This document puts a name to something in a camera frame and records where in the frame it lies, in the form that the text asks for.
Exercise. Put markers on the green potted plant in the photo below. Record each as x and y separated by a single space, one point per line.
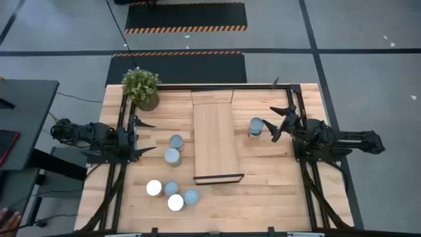
141 87

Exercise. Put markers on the dark grey desk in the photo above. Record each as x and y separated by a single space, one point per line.
26 121

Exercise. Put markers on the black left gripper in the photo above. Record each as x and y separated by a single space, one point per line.
126 141

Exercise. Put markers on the blue cherries can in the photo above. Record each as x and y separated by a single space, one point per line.
175 202

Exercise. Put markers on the wooden shelf with black frame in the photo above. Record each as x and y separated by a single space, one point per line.
215 141

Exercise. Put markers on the person's hand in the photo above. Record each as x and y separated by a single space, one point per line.
8 224

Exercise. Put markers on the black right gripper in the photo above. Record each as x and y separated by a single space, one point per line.
289 123

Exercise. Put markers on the teal pink chicken soup can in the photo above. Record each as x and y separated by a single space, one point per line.
191 197

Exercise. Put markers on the orange pineapple can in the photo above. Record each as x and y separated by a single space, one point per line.
256 126

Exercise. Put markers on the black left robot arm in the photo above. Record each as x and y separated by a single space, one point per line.
95 135

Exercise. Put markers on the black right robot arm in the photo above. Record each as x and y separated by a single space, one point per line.
348 140

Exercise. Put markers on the black hazard-striped floor mat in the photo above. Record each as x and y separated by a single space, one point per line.
185 14
177 69

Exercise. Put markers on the blue yellow tomato can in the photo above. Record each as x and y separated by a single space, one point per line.
172 156

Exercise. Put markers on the yellow blue labelled can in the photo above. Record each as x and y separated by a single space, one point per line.
176 142

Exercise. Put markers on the small red dotted can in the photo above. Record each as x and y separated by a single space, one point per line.
171 188

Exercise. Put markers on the black aluminium table frame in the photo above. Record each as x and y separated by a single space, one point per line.
256 87

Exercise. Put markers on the orange circle pattern can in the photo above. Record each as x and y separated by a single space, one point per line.
154 187

